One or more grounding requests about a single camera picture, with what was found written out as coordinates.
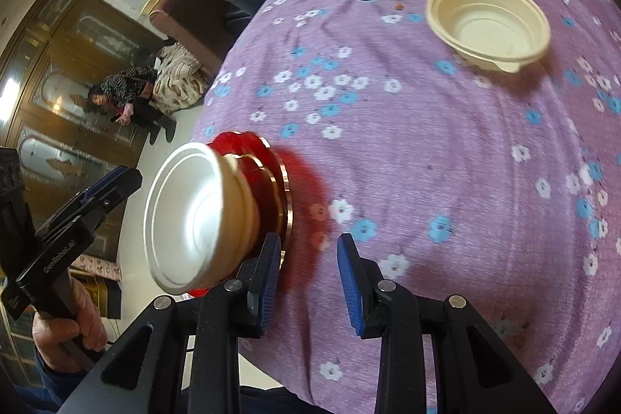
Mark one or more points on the striped blanket bundle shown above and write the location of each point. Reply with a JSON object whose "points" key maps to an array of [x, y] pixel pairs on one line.
{"points": [[182, 79]]}

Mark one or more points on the purple floral tablecloth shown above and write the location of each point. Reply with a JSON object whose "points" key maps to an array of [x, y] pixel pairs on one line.
{"points": [[502, 188]]}

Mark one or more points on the small red gold-rimmed plate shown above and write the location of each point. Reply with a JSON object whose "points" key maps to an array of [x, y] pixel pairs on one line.
{"points": [[264, 188]]}

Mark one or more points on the brown armchair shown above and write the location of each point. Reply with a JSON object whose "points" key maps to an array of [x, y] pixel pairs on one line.
{"points": [[206, 28]]}

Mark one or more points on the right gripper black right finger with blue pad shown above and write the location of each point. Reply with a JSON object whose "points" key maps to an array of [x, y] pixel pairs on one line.
{"points": [[474, 370]]}

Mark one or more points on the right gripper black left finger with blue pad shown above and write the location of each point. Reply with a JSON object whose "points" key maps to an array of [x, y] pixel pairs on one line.
{"points": [[185, 347]]}

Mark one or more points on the person's left hand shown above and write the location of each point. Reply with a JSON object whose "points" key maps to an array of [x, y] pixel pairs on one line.
{"points": [[50, 334]]}

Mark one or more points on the large red gold-rimmed plate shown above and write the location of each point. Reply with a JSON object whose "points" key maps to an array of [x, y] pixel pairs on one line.
{"points": [[279, 181]]}

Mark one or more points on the wooden glass cabinet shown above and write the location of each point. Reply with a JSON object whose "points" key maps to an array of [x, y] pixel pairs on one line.
{"points": [[60, 49]]}

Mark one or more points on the cream plastic bowl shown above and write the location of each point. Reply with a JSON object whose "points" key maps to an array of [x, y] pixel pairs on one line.
{"points": [[163, 225], [495, 35]]}

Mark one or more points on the crouching person patterned top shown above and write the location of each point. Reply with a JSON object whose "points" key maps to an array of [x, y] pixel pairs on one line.
{"points": [[129, 93]]}

